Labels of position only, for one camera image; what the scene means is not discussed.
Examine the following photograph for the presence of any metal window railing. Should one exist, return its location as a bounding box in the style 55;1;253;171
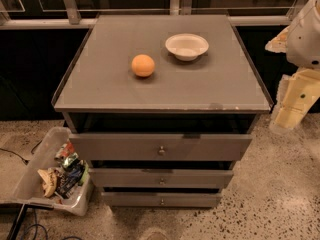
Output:
0;0;308;25

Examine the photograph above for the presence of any dark snack packet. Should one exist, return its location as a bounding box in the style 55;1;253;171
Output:
56;165;84;199

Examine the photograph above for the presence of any grey drawer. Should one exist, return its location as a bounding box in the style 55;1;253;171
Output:
102;192;222;208
69;133;252;161
89;168;233;189

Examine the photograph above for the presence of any grey drawer cabinet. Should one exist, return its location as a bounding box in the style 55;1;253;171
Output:
53;15;272;195

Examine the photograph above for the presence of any grey bottom drawer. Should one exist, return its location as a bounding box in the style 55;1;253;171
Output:
102;192;222;208

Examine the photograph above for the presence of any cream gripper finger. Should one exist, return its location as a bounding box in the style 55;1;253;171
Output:
269;67;320;134
265;27;289;53

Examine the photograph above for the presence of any tan crumpled bag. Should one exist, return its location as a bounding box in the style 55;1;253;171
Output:
38;168;57;198

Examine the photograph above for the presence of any green snack packet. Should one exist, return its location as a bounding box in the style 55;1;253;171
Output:
62;152;78;168

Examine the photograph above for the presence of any black floor cable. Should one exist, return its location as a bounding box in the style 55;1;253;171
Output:
0;139;43;166

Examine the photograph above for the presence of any white paper bowl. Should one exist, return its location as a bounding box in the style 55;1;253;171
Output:
165;33;209;61

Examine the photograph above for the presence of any clear plastic bin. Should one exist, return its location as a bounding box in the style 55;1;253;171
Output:
9;127;94;216

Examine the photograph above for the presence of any grey top drawer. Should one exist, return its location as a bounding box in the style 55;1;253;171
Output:
69;133;252;161

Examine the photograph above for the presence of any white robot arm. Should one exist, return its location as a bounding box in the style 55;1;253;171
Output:
265;0;320;134

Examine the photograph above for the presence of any grey middle drawer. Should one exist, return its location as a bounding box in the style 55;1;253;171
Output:
89;168;233;189

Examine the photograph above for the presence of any orange fruit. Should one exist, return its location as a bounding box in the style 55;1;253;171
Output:
131;54;155;77

